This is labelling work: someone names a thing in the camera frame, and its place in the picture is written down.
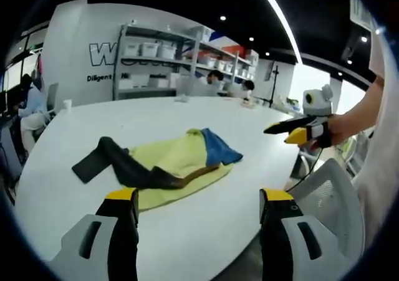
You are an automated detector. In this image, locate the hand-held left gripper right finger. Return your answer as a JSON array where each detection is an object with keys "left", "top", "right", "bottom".
[{"left": 259, "top": 188, "right": 353, "bottom": 281}]

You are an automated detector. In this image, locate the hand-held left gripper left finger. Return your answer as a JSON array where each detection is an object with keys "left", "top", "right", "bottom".
[{"left": 46, "top": 187, "right": 140, "bottom": 281}]

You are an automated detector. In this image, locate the light yellow template mat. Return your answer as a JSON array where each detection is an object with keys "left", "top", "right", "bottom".
[{"left": 128, "top": 137, "right": 234, "bottom": 213}]

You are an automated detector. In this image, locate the black yellow blue garment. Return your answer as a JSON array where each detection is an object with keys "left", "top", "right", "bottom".
[{"left": 71, "top": 127, "right": 244, "bottom": 190}]

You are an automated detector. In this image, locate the person's right hand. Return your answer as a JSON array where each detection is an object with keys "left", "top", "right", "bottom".
[{"left": 311, "top": 114, "right": 347, "bottom": 150}]

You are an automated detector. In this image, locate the black tripod stand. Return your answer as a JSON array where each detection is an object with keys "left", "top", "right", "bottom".
[{"left": 260, "top": 61, "right": 281, "bottom": 108}]

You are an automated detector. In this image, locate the white mesh office chair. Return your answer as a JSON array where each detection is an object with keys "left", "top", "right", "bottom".
[{"left": 288, "top": 158, "right": 366, "bottom": 265}]

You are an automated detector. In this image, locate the person's white shirt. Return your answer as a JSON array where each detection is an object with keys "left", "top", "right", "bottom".
[{"left": 353, "top": 28, "right": 399, "bottom": 250}]

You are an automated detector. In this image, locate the long ceiling light strip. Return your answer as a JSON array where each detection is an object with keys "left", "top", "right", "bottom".
[{"left": 254, "top": 0, "right": 303, "bottom": 64}]

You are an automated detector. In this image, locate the grey metal shelf rack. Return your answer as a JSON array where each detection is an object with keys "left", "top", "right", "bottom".
[{"left": 112, "top": 24, "right": 259, "bottom": 100}]

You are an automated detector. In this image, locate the grey office chair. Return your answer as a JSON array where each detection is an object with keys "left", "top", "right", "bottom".
[{"left": 46, "top": 82, "right": 60, "bottom": 112}]

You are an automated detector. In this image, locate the row of white storage bins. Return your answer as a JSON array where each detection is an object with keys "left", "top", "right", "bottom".
[{"left": 120, "top": 40, "right": 258, "bottom": 88}]

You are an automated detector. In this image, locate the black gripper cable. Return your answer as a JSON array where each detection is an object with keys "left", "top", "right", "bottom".
[{"left": 285, "top": 143, "right": 325, "bottom": 192}]

